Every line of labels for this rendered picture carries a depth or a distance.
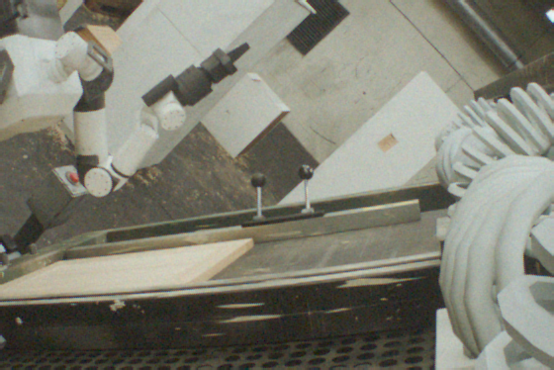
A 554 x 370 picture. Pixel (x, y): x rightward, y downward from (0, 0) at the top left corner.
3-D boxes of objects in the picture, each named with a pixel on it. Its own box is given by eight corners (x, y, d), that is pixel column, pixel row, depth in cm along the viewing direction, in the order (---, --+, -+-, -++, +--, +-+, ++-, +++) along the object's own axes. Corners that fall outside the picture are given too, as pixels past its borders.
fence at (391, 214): (77, 260, 164) (74, 246, 164) (420, 216, 139) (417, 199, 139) (68, 264, 160) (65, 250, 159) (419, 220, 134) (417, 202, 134)
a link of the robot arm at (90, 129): (72, 196, 153) (64, 115, 145) (86, 178, 165) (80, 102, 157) (112, 197, 153) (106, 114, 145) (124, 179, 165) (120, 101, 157)
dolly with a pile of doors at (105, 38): (91, 50, 545) (112, 28, 537) (122, 87, 542) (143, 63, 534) (56, 46, 486) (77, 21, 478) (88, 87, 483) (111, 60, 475)
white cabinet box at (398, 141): (264, 220, 587) (423, 73, 532) (305, 264, 583) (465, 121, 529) (245, 232, 529) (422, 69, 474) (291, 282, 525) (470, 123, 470)
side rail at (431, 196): (122, 261, 189) (115, 228, 188) (477, 213, 159) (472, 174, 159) (113, 265, 183) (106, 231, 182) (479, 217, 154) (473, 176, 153)
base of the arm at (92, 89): (44, 99, 148) (44, 56, 144) (80, 93, 158) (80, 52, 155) (77, 106, 140) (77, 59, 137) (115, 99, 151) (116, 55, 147)
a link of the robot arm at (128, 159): (149, 151, 149) (111, 207, 155) (157, 139, 159) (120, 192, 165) (116, 127, 147) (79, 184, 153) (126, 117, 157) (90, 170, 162)
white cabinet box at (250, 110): (212, 117, 694) (256, 73, 675) (245, 154, 690) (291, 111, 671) (198, 119, 651) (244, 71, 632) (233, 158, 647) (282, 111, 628)
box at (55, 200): (44, 199, 194) (72, 163, 190) (63, 226, 193) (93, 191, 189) (24, 204, 183) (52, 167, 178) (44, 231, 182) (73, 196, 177)
